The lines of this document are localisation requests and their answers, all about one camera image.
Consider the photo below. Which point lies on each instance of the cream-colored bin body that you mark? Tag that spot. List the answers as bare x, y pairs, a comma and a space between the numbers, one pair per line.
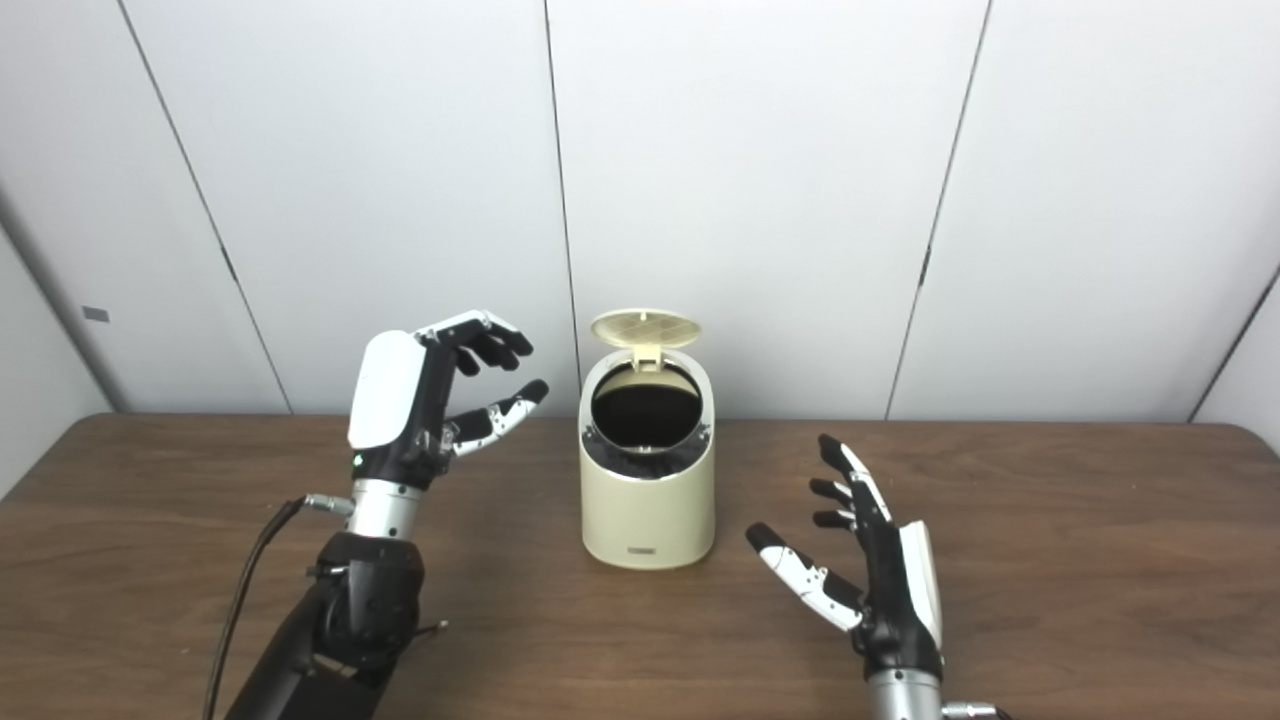
648, 515

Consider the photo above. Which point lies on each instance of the small grey wall label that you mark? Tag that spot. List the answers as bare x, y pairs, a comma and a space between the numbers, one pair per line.
95, 314

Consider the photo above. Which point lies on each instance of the cream-colored round bin lid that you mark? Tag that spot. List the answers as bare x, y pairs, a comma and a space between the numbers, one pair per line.
645, 327

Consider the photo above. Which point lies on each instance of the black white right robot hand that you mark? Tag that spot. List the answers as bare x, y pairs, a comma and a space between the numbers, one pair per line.
895, 600

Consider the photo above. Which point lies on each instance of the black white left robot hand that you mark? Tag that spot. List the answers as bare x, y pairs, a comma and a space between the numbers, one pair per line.
385, 390

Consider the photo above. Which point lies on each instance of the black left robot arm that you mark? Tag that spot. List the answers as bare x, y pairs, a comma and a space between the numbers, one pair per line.
360, 600

